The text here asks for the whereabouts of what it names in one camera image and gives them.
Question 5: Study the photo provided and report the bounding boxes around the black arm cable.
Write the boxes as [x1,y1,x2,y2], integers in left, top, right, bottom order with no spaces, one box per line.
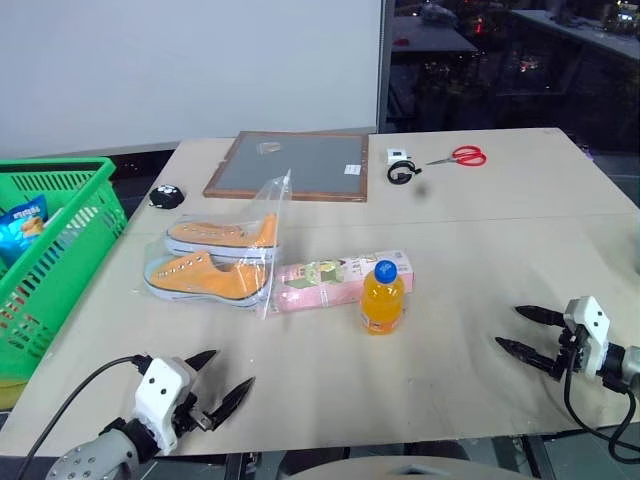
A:
[563,368,640,464]
[16,353,153,480]

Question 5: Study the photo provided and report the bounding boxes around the black round plush white spots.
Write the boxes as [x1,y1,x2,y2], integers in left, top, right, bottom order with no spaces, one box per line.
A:
[148,183,187,211]

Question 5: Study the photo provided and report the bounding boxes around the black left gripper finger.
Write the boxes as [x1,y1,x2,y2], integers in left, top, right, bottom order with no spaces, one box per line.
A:
[184,349,219,374]
[208,376,257,432]

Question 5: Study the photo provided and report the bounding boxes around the pink packaged box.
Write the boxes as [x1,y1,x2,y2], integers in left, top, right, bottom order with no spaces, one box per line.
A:
[267,249,417,317]

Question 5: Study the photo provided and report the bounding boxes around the red handled scissors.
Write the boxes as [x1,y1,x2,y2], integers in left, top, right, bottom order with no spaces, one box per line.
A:
[425,144,488,168]

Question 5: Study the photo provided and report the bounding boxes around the orange juice bottle blue cap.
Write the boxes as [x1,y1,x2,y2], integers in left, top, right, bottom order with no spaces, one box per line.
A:
[360,259,407,337]

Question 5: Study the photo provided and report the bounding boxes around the white partition panel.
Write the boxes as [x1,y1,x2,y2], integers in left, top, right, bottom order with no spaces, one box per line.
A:
[0,0,396,157]

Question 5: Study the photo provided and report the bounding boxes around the green plastic basket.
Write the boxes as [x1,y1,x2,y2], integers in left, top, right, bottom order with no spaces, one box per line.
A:
[0,157,129,385]

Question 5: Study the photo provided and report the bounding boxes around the wooden framed grey board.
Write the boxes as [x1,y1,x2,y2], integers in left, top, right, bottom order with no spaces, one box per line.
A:
[202,130,371,204]

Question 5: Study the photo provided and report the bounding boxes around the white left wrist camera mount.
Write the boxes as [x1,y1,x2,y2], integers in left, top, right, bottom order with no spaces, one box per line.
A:
[133,356,199,457]

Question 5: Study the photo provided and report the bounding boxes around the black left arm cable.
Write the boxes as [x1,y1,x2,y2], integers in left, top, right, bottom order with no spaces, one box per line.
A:
[16,353,153,480]

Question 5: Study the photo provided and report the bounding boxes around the orange sneakers in plastic bag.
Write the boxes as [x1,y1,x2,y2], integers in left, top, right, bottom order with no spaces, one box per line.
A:
[141,169,294,322]

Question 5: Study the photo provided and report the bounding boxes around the blue snack bag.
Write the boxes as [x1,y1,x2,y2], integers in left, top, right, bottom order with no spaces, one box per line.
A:
[0,194,52,269]

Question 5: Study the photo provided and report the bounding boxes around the black coiled cable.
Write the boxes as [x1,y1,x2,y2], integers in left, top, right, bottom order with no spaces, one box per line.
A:
[386,159,424,186]

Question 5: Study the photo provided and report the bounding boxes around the long dark background table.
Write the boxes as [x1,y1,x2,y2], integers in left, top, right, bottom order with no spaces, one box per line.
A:
[499,8,640,96]

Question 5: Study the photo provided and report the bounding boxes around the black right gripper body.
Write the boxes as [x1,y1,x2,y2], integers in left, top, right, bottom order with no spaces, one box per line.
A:
[550,324,592,384]

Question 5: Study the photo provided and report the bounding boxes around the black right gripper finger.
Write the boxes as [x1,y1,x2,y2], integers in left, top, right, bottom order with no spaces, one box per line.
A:
[494,337,561,375]
[514,305,568,326]

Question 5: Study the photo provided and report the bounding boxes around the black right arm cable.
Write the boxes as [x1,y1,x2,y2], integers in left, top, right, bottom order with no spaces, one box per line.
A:
[563,368,640,464]

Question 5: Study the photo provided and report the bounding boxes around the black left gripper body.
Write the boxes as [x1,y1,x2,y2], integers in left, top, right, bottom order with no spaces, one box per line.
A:
[171,391,216,438]

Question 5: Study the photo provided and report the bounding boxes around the olive green cloth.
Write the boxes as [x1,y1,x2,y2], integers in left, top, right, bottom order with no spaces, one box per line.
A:
[0,378,27,410]

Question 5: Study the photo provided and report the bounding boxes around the orange canvas sneaker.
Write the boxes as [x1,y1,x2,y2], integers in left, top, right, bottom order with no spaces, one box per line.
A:
[163,213,281,260]
[143,250,274,309]

